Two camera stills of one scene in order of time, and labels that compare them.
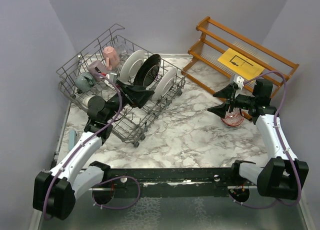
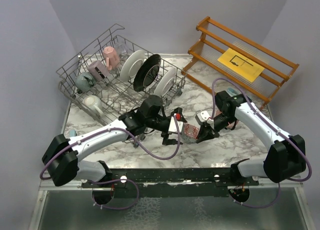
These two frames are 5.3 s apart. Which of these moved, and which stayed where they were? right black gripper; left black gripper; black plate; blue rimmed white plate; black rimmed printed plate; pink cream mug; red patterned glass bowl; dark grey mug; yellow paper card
Moved: left black gripper; red patterned glass bowl; right black gripper
Stayed: black rimmed printed plate; yellow paper card; blue rimmed white plate; dark grey mug; black plate; pink cream mug
